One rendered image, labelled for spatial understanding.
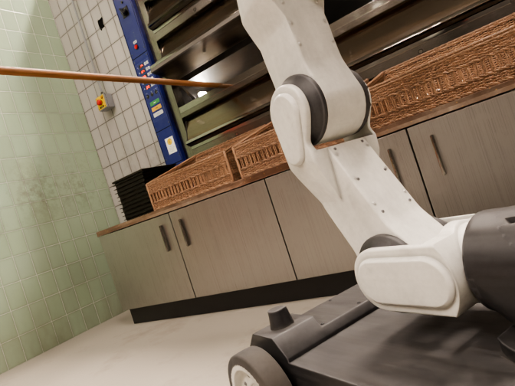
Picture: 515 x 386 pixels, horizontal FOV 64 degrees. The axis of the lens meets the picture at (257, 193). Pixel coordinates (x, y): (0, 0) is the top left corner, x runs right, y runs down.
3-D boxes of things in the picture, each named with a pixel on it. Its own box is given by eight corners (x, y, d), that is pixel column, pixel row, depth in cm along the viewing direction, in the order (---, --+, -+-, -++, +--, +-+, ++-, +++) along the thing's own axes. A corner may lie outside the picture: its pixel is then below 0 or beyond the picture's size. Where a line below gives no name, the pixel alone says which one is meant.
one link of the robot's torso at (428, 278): (534, 276, 68) (508, 201, 68) (467, 329, 58) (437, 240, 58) (428, 276, 86) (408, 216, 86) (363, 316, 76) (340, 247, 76)
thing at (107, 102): (107, 112, 300) (103, 99, 300) (115, 106, 294) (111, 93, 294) (98, 112, 293) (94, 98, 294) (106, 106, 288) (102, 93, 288)
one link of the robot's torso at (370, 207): (494, 268, 73) (362, 57, 85) (427, 314, 63) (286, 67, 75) (431, 288, 86) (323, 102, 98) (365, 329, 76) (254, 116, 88)
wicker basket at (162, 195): (208, 197, 259) (194, 155, 259) (283, 170, 229) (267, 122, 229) (152, 212, 218) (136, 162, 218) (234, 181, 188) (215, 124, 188)
